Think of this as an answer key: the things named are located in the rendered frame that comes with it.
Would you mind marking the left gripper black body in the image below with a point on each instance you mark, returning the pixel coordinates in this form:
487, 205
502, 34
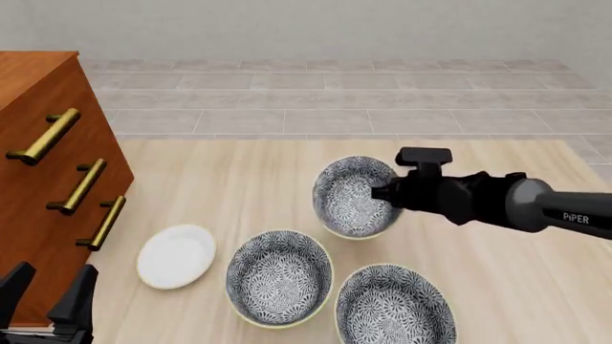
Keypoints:
33, 337

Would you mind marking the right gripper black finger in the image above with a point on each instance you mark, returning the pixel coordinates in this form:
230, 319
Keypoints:
384, 193

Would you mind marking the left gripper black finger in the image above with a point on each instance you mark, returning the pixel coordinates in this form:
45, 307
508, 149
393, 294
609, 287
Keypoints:
14, 290
76, 304

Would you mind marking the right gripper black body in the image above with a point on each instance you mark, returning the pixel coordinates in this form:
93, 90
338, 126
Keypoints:
430, 195

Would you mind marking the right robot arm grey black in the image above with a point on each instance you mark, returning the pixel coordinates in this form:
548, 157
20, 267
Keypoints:
550, 211

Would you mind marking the black patterned bowl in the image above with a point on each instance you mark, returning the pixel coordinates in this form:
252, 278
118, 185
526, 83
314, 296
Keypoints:
346, 200
394, 308
279, 277

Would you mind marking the wooden cabinet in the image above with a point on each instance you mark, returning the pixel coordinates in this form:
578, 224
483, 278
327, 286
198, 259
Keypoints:
28, 222

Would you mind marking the white plate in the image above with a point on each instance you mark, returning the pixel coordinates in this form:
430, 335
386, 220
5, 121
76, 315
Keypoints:
176, 256

